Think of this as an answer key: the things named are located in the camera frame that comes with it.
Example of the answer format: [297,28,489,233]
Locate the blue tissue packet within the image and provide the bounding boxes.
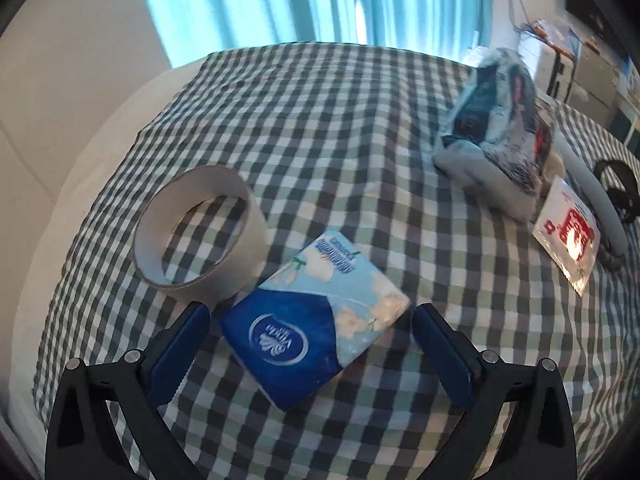
[220,231,410,412]

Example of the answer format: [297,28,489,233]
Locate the white curved tube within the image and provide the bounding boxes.
[554,130,628,258]

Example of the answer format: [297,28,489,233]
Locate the beige cloth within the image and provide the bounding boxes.
[542,151,566,182]

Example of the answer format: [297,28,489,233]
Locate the red white sachet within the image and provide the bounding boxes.
[533,176,601,296]

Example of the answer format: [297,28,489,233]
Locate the white tape roll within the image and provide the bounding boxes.
[131,166,268,308]

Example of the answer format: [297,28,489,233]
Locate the black pouch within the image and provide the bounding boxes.
[593,159,640,224]

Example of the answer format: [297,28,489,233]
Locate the checkered bed sheet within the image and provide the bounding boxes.
[30,44,639,479]

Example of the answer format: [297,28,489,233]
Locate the grey mini fridge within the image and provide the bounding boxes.
[566,44,617,125]

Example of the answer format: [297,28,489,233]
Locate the white suitcase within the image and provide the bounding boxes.
[518,32,574,102]

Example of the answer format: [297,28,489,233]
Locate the teal curtain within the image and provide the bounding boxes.
[145,0,491,67]

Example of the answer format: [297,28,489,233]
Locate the wall television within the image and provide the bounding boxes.
[565,0,608,38]

